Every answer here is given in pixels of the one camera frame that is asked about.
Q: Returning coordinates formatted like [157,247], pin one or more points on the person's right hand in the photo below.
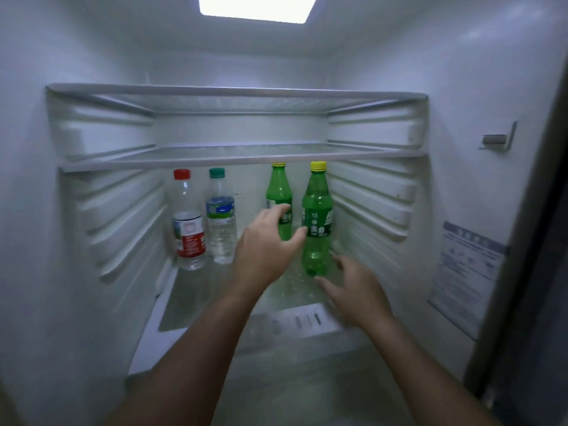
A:
[357,297]

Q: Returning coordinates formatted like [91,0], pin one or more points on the person's left hand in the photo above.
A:
[259,255]

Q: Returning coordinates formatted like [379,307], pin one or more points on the person's right thumb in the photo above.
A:
[326,286]

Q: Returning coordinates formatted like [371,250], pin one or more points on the person's left thumb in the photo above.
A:
[296,237]

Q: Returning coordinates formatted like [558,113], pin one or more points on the person's right forearm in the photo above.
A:
[417,377]

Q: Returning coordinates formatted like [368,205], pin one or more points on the person's left forearm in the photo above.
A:
[199,354]

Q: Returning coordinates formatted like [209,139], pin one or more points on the green soda bottle yellow cap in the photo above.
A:
[317,204]
[279,190]

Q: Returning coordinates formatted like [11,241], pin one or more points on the clear water bottle green cap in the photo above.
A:
[221,221]

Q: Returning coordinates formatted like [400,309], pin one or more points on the clear bottle red cap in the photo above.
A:
[190,226]

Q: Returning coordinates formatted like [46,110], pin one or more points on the glass fridge shelf with vent trim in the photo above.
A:
[199,301]

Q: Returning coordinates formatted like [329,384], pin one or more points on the paper info sticker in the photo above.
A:
[468,275]

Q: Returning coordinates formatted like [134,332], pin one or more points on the fridge ceiling light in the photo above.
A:
[257,7]

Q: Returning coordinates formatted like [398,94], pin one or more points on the white refrigerator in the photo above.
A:
[470,75]

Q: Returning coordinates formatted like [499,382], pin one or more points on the grey metal wall bracket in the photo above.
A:
[499,138]

